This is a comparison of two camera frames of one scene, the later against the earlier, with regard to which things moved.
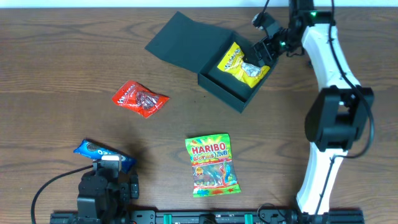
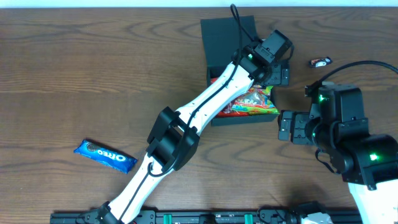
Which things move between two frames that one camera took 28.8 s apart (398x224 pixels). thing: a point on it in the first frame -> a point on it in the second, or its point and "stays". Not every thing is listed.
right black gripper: x=265 y=48 -> x=296 y=126
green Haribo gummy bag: x=213 y=167 -> x=257 y=100
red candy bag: x=134 y=95 -> x=227 y=111
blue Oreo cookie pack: x=95 y=150 stays
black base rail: x=349 y=216 stays
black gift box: x=201 y=47 -> x=220 y=38
